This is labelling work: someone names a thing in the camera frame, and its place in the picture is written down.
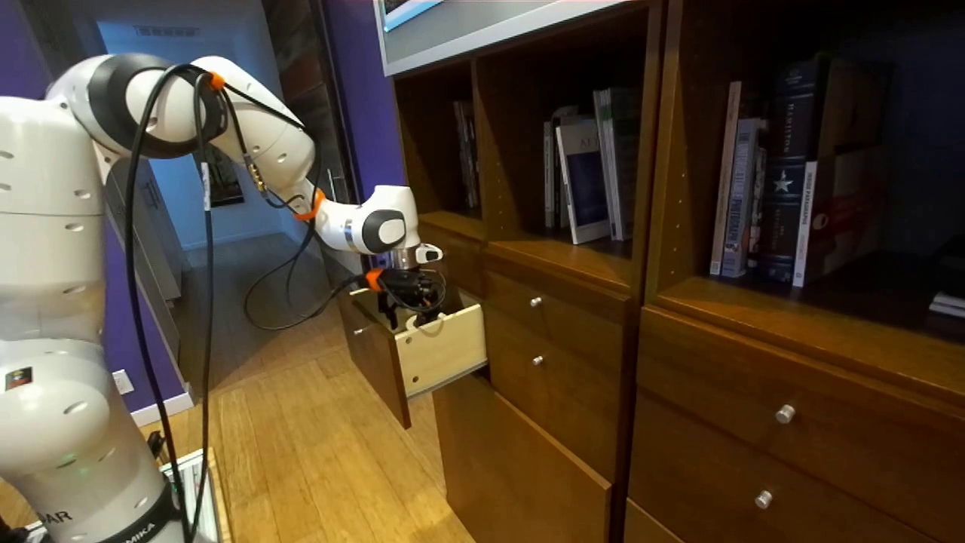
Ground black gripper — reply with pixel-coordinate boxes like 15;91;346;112
364;243;446;320

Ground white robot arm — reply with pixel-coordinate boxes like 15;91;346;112
0;55;426;543

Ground open wooden drawer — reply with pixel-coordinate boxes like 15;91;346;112
339;291;489;430

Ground white floor vent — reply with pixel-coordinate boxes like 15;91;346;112
159;450;233;543

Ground brown wooden cabinet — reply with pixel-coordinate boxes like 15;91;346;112
378;0;965;543

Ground dark blue star book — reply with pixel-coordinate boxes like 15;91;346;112
756;58;827;286

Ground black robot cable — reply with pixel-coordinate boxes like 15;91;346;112
122;62;358;543

